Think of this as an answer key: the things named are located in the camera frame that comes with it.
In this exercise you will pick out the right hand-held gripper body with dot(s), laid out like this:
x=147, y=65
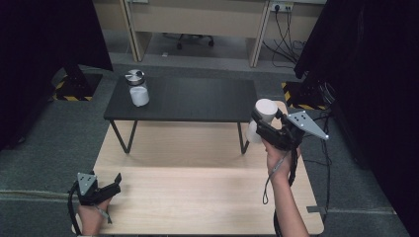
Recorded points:
x=290, y=131

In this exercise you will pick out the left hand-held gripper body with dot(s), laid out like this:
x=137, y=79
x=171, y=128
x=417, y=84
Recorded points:
x=88, y=191

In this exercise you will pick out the white jar with white lid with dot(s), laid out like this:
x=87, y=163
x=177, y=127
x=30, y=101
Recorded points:
x=265, y=112

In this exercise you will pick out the black shelf with metal legs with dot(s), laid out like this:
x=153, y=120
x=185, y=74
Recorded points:
x=183, y=98

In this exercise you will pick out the glass jar with silver lid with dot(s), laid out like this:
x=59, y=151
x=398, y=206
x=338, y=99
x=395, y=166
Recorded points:
x=137, y=89

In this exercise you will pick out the person's left hand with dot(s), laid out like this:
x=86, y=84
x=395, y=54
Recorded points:
x=90, y=219

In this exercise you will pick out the person's right hand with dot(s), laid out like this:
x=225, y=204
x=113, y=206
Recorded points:
x=280, y=163

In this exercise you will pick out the black stand base striped tape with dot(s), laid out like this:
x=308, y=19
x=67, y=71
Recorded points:
x=76, y=86
x=306, y=94

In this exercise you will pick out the grey tape strip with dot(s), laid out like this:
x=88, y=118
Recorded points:
x=316, y=209

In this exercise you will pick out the black curtain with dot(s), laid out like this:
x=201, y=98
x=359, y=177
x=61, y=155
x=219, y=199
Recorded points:
x=372, y=98
x=36, y=65

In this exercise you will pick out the black office chair base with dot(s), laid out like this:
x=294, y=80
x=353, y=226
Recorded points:
x=194, y=39

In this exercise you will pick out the beige office desk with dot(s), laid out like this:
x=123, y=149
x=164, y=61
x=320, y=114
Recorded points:
x=197, y=19

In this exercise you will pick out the white wall power socket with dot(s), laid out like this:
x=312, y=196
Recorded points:
x=281, y=6

